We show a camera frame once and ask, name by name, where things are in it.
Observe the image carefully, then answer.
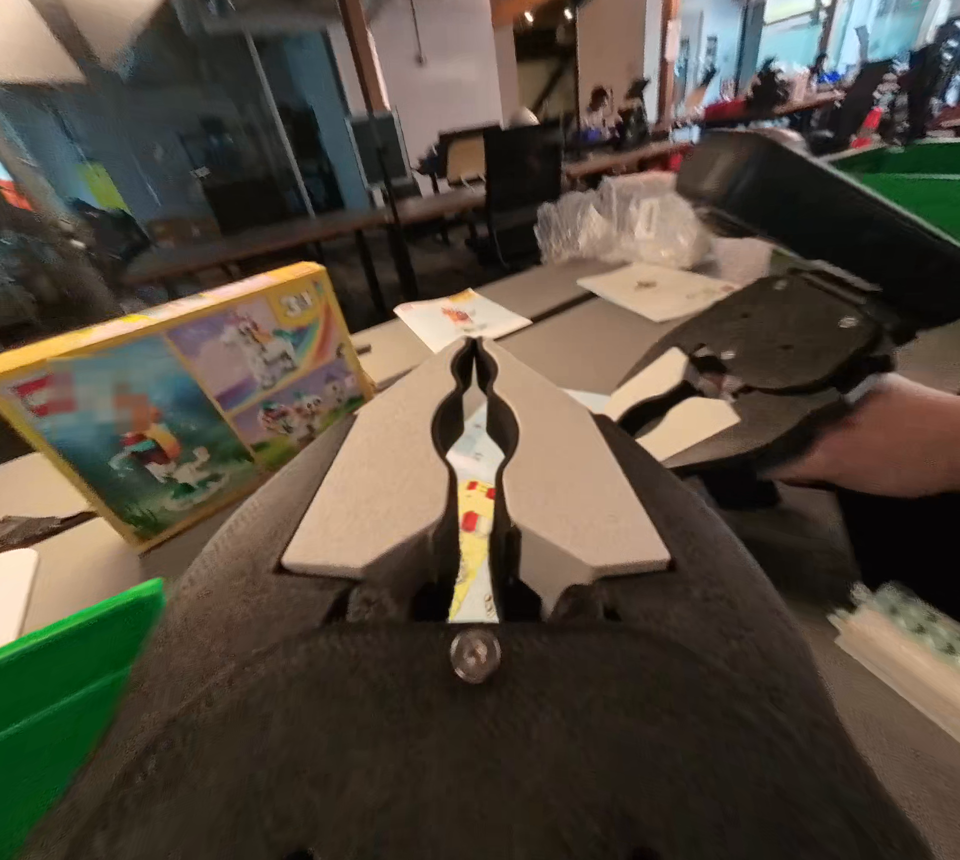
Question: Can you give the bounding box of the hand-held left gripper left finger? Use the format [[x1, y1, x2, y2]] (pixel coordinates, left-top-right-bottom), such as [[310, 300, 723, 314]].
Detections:
[[279, 337, 490, 599]]

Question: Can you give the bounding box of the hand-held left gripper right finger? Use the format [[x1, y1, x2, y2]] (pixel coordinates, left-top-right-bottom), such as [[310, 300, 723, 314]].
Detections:
[[478, 337, 672, 617]]

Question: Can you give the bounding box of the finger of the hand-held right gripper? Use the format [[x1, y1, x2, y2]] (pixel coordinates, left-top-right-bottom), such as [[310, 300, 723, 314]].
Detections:
[[598, 346, 702, 435], [637, 395, 744, 464]]

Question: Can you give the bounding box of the person's right hand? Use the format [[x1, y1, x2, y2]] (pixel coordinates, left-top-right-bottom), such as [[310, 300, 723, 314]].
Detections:
[[765, 373, 960, 501]]

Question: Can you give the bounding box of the white instruction sheet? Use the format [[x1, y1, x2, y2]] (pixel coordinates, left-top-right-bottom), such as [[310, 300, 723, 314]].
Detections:
[[577, 262, 740, 323]]

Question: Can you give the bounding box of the open instruction booklet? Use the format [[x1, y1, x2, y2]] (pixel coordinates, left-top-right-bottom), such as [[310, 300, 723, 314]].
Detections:
[[447, 386, 612, 625]]

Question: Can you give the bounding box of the clear plastic bags pile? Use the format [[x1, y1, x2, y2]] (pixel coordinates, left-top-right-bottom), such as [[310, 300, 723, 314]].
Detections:
[[534, 172, 714, 270]]

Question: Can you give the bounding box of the fox cover instruction booklet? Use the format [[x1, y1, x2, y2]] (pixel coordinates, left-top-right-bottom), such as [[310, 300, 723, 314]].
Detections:
[[393, 288, 534, 355]]

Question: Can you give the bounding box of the yellow toy brick box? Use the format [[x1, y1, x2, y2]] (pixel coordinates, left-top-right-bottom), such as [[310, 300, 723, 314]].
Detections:
[[0, 262, 376, 550]]

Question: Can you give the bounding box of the black office chair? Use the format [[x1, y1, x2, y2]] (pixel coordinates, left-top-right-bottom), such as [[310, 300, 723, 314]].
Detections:
[[483, 124, 565, 269]]

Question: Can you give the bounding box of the long wooden table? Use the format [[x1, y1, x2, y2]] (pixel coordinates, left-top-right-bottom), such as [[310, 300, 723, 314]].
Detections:
[[123, 189, 489, 291]]

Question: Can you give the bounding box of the dark computer monitor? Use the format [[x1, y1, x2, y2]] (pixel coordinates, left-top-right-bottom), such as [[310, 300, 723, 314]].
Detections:
[[348, 112, 415, 197]]

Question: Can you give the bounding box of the green plastic bin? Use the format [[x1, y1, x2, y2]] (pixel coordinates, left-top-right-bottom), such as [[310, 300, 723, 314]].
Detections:
[[0, 577, 168, 860]]

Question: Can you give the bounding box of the green field with black wall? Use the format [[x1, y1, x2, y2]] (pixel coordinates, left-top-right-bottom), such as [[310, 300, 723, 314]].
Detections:
[[675, 129, 960, 321]]

